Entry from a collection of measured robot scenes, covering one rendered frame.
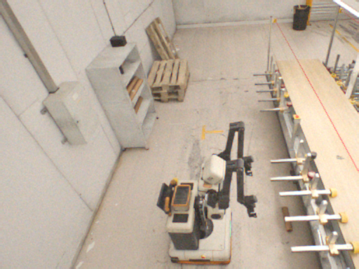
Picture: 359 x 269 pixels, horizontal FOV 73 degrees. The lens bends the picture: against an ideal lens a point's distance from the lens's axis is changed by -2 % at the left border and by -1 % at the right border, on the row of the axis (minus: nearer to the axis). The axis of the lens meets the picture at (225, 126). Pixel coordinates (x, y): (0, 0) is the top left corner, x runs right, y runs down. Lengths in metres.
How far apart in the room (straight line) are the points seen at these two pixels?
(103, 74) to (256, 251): 2.95
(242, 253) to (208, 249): 0.46
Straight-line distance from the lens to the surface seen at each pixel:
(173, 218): 2.44
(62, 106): 2.91
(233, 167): 1.65
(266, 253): 3.11
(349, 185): 2.65
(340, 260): 2.56
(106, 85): 3.70
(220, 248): 2.82
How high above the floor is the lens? 2.88
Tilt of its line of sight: 40 degrees down
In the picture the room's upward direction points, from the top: 4 degrees counter-clockwise
